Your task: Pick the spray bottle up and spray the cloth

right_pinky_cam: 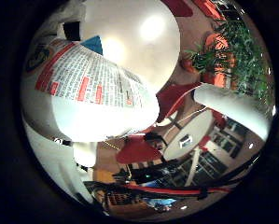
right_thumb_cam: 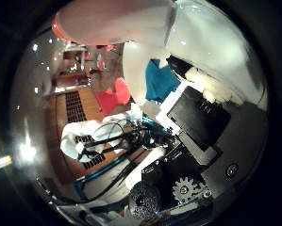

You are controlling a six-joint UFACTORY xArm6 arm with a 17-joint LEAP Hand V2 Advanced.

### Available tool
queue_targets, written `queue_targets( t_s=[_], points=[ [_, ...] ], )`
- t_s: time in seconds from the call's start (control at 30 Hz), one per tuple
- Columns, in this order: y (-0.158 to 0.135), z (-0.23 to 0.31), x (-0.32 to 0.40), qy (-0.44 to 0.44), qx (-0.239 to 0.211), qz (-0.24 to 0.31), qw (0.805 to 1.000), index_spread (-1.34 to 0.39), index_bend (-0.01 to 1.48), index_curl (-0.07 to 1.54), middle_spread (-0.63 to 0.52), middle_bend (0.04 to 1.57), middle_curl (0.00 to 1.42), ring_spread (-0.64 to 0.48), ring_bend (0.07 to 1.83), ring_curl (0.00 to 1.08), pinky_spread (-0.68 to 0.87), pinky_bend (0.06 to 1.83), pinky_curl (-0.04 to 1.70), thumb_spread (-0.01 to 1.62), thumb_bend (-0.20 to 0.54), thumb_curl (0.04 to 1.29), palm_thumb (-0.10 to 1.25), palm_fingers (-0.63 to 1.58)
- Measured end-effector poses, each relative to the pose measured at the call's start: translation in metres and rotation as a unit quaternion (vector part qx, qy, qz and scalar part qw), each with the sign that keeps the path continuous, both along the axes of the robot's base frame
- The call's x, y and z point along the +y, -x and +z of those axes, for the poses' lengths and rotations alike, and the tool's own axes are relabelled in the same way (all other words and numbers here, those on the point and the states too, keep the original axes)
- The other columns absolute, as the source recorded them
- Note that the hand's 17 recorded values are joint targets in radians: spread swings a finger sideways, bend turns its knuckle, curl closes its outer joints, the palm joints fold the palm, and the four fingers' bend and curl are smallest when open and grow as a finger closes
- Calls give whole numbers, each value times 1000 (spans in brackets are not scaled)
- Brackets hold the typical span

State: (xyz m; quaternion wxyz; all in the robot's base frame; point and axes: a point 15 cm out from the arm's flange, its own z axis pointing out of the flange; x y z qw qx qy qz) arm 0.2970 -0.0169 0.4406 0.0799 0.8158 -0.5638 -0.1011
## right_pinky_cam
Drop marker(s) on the white spray bottle printed label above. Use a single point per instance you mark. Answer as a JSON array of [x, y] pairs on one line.
[[89, 105]]

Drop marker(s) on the blue cloth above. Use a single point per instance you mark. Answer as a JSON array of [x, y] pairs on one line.
[[94, 45]]

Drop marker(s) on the red chair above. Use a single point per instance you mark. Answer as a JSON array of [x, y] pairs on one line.
[[173, 96], [136, 151]]

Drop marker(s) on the round white side table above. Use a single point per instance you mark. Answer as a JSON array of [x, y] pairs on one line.
[[188, 133]]

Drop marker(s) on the orange plant pot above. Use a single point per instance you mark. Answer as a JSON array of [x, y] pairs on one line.
[[218, 42]]

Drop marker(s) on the green leafy plant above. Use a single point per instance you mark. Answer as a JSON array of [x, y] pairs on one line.
[[244, 53]]

